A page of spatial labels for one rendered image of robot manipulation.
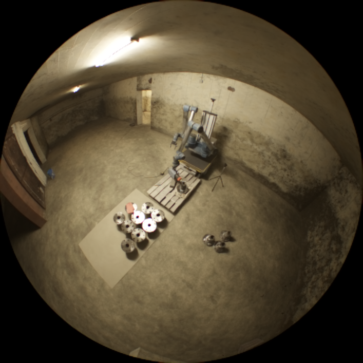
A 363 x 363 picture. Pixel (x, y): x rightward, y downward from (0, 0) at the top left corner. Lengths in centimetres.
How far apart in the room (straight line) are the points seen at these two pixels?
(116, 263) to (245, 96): 519
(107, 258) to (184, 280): 153
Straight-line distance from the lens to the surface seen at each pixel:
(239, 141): 398
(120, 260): 240
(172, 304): 242
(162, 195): 253
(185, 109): 281
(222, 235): 252
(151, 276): 228
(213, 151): 272
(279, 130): 391
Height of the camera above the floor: 224
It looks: 48 degrees down
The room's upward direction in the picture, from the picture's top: 10 degrees clockwise
